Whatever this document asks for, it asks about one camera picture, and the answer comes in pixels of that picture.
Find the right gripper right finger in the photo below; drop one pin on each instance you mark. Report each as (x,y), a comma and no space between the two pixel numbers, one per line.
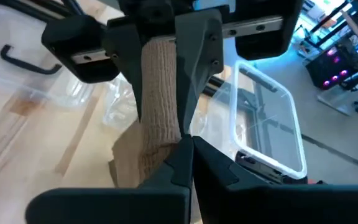
(275,205)

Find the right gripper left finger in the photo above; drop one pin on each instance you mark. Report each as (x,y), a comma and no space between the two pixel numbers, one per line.
(120,205)

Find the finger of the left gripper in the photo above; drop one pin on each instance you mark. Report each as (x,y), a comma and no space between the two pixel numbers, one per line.
(126,49)
(197,56)

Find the brown elastic bandage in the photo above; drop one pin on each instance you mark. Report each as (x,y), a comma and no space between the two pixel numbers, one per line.
(160,93)

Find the clear plastic bag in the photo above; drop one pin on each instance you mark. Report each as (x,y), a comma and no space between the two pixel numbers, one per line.
(120,102)

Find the black computer tower with lights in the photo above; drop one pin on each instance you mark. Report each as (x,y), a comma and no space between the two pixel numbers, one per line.
(331,68)

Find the clear plastic container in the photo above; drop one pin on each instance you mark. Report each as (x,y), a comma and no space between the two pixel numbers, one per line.
(269,118)

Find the black table frame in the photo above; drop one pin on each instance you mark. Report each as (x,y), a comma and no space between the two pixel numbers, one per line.
(213,87)

